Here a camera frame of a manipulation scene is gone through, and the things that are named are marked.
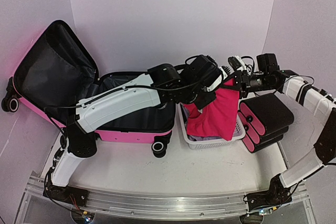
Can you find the white perforated plastic basket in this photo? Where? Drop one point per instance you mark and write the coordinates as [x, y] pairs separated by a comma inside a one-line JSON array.
[[239, 134]]

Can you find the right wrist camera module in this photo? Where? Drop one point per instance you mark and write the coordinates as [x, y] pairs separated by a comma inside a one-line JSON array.
[[237, 63]]

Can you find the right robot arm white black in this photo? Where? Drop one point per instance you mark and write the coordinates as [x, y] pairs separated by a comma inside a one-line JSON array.
[[314, 112]]

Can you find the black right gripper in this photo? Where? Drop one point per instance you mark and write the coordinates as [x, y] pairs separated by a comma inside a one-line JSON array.
[[243, 85]]

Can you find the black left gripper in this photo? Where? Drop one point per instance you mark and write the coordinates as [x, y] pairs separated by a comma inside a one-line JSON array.
[[200, 104]]

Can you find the pink and black drawer organizer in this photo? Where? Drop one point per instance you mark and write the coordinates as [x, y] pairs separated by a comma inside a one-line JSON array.
[[265, 119]]

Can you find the pink hard-shell kids suitcase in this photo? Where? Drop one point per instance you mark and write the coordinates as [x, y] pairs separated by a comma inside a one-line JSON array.
[[57, 71]]

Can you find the red garment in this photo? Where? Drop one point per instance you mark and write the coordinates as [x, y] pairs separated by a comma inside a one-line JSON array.
[[223, 110]]

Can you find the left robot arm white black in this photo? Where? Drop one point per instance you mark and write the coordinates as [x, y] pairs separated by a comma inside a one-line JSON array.
[[157, 86]]

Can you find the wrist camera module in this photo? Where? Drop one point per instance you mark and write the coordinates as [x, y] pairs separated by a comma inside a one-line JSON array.
[[224, 73], [237, 63]]

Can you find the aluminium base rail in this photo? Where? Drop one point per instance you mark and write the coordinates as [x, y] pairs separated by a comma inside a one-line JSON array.
[[156, 207]]

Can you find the lilac purple shirt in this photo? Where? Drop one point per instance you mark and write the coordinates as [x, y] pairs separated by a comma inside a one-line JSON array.
[[200, 127]]

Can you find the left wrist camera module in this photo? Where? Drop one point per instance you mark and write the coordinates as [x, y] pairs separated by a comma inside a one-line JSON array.
[[224, 73]]

